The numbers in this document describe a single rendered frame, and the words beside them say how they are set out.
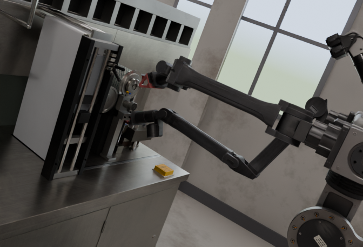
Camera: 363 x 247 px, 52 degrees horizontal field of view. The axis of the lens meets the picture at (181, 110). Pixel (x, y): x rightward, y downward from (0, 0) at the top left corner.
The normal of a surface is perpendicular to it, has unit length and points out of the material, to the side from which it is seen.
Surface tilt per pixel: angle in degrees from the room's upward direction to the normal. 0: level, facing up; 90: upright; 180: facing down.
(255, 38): 90
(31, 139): 90
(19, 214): 0
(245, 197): 90
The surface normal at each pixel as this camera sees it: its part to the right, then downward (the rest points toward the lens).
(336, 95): -0.44, 0.05
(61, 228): 0.77, 0.41
